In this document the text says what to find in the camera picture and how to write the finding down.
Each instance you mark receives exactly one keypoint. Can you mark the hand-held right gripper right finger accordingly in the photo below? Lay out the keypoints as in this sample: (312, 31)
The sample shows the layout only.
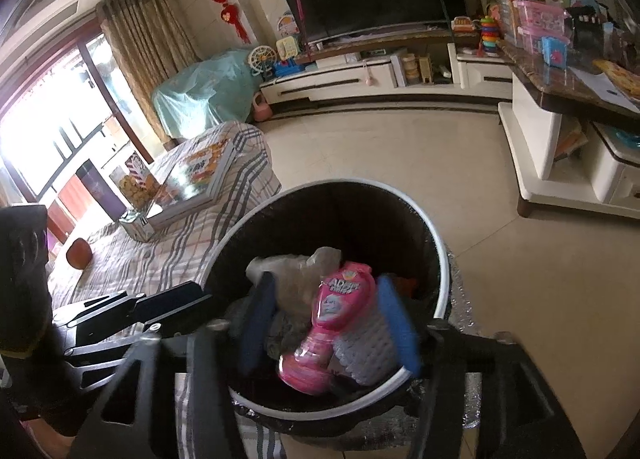
(397, 324)

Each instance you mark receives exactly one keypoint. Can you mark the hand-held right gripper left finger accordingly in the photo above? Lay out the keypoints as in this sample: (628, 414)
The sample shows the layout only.
(257, 324)

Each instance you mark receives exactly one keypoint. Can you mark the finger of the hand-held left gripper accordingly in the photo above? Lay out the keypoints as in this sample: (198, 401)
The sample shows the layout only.
(170, 301)
(100, 356)

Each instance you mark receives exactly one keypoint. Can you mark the white foam net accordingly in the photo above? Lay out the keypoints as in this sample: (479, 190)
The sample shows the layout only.
(365, 354)

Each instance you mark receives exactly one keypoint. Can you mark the white plastic bag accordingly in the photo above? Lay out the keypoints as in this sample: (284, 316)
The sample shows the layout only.
(297, 279)

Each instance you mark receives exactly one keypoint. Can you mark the pink plastic bottle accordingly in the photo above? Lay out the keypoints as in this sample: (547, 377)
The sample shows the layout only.
(330, 324)

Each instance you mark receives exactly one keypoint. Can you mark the black trash bin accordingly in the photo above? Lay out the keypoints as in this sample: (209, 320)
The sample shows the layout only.
(325, 219)

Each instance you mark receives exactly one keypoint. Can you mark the person's left hand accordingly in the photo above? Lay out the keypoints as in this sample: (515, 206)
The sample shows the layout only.
(50, 439)

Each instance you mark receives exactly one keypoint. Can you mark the red apple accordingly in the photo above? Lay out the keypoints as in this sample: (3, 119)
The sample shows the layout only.
(79, 254)

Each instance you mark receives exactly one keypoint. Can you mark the red and white carton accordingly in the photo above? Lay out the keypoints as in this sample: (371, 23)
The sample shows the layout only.
(142, 226)

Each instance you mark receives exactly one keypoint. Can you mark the red hanging cloth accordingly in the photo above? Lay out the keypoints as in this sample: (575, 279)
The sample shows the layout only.
(70, 196)

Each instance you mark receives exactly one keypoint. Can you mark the purple water bottle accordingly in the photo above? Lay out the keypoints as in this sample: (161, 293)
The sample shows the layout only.
(100, 189)

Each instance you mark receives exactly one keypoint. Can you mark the clear cookie jar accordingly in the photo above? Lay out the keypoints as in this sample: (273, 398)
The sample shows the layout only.
(137, 184)

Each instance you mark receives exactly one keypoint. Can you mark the orange puzzle box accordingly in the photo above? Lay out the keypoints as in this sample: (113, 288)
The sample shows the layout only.
(200, 174)

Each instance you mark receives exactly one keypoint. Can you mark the teal covered furniture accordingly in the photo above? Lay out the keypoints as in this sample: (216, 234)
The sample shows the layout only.
(200, 99)

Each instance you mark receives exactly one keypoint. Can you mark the sliding glass door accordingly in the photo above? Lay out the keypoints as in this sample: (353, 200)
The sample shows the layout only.
(100, 89)

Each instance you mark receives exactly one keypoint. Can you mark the pink toy kettle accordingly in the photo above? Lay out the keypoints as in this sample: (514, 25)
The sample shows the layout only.
(262, 109)

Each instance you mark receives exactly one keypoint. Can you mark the marble-top side cabinet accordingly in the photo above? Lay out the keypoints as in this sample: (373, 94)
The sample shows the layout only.
(535, 139)

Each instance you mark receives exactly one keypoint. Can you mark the beige curtain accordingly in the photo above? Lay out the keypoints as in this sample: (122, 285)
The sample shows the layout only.
(145, 54)

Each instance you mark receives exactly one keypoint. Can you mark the white TV cabinet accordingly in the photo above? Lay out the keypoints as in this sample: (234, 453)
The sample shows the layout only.
(340, 81)

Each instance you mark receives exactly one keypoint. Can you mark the toy ferris wheel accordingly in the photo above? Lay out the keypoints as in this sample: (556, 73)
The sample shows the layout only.
(261, 63)

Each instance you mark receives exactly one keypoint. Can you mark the round wooden toy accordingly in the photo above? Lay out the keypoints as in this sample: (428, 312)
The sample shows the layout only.
(410, 69)

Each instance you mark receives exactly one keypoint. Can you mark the blue toy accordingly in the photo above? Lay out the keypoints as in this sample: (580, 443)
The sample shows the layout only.
(287, 69)

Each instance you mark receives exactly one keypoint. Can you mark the yellow toy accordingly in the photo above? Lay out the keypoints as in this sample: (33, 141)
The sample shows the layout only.
(287, 48)

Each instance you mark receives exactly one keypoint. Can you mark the pastel toy house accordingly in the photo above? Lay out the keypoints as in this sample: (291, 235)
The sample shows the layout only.
(287, 25)

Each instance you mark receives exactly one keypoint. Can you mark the orange toy bus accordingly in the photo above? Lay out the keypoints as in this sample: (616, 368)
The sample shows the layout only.
(462, 24)

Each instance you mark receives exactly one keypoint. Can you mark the blue toy case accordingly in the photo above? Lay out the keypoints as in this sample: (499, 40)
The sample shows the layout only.
(555, 53)

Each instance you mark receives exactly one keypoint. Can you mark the yellow patterned board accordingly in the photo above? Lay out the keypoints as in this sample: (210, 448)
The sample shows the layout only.
(620, 76)

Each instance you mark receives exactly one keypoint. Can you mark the pink plastic storage box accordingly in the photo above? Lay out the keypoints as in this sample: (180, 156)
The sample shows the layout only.
(540, 21)

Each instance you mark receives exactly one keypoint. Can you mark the black bag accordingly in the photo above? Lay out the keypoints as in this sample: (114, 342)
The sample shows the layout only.
(590, 26)

